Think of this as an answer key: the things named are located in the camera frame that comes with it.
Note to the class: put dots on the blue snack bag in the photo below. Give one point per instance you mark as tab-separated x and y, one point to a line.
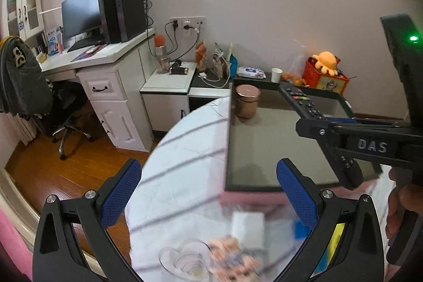
233	65

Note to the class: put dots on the person's right hand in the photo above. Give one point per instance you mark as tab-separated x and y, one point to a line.
393	202

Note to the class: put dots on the dark-topped side table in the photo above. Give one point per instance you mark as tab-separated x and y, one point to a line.
211	83

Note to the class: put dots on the copper lidded jar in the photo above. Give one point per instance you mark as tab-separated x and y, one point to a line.
246	103

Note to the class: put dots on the pink box with dark rim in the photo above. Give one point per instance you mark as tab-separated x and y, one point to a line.
264	150

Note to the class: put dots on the bag of oranges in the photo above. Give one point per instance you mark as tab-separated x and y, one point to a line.
295	79

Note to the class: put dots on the red printed box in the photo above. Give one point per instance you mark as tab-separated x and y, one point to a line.
327	83

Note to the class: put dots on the black keyboard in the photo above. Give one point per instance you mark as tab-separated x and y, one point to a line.
82	44

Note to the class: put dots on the wet wipes pack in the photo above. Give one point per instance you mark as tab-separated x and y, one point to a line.
251	72

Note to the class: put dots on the black remote control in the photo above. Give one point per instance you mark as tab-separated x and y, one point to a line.
304	102

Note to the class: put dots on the white wall socket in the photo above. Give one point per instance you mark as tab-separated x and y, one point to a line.
188	23

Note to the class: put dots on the grey jacket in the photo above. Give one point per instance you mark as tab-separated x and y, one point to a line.
19	80

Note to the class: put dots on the white bed frame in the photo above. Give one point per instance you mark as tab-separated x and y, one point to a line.
19	199

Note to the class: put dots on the bottle with orange cap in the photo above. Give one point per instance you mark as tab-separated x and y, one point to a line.
162	54

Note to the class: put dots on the pink cloth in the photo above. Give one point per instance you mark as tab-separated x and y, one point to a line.
13	242

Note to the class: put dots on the black computer monitor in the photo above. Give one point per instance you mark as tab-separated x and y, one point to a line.
82	14

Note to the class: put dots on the white paper cup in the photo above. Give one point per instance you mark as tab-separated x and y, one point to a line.
277	75

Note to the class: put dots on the white radiator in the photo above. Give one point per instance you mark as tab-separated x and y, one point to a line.
26	131

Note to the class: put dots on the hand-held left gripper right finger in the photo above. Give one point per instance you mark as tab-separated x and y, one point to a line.
297	196

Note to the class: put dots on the white desk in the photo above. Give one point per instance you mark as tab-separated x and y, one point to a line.
109	93

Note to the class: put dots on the orange octopus plush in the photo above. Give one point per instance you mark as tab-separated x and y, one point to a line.
325	60

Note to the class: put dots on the white glass-door cabinet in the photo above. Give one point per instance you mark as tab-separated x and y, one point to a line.
19	11

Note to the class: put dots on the pink beige figurine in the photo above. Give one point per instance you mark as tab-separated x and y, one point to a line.
231	255

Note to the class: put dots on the white nightstand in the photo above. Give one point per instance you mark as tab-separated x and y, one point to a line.
165	110

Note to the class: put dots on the small white box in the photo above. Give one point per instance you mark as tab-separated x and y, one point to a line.
248	229

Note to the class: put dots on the orange snack bag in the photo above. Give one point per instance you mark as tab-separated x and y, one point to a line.
201	57

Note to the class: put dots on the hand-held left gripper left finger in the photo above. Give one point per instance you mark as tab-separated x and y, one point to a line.
119	196

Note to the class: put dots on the white striped quilt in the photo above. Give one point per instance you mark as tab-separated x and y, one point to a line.
185	169

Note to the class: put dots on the black office chair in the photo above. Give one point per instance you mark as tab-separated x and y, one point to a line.
66	113

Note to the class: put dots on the blue box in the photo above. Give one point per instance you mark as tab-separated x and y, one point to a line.
53	42

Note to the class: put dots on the purple mouse pad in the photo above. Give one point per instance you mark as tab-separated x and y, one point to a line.
89	55

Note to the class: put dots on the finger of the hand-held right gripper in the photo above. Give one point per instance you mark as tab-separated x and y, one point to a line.
340	119
317	128

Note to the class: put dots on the black cylindrical device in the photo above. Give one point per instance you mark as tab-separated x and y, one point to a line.
178	69

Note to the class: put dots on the black computer tower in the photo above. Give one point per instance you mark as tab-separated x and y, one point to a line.
122	14

